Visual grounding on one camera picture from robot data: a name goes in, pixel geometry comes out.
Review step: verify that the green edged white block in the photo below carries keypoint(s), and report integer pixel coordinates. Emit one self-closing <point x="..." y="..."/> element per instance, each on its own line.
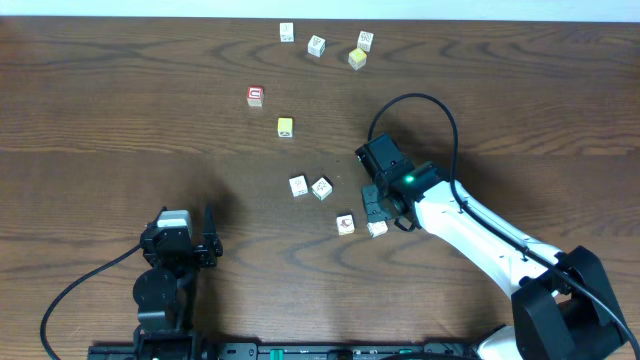
<point x="322" y="188"/>

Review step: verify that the teal edged white block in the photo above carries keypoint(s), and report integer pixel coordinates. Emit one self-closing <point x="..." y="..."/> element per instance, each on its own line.
<point x="377" y="228"/>

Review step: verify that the red top block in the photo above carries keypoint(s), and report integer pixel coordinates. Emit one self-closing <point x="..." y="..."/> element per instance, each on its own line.
<point x="255" y="96"/>

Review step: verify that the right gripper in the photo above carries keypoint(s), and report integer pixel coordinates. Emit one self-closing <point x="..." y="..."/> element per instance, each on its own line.
<point x="373" y="210"/>

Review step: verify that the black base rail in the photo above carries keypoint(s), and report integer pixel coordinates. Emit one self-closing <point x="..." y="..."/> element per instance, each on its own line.
<point x="252" y="351"/>

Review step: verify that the white block number three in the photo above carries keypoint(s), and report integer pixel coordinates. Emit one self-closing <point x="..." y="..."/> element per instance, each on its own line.
<point x="316" y="46"/>

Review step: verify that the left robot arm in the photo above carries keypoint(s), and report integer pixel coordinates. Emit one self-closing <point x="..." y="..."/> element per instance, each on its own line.
<point x="166" y="293"/>

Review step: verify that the white block brown picture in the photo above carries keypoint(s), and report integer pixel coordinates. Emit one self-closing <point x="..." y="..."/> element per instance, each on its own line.
<point x="345" y="224"/>

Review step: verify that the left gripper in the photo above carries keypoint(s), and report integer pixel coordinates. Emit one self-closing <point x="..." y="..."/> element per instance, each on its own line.
<point x="201" y="252"/>

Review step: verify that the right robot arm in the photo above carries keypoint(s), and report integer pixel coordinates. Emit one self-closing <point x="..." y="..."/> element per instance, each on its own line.
<point x="563" y="304"/>

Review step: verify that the yellow top far block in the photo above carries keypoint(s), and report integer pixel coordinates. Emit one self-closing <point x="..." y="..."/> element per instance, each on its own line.
<point x="357" y="58"/>

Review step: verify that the yellow top soccer block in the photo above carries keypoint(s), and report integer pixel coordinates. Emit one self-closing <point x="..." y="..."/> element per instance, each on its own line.
<point x="285" y="127"/>

